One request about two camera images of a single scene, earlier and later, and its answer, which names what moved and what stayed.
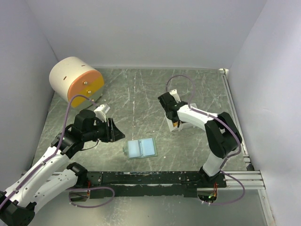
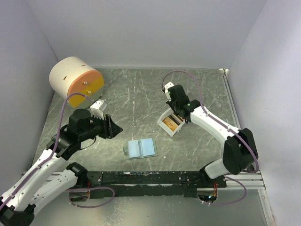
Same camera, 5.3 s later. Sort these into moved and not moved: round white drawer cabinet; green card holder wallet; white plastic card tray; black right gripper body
Moved: black right gripper body; white plastic card tray
Not moved: green card holder wallet; round white drawer cabinet
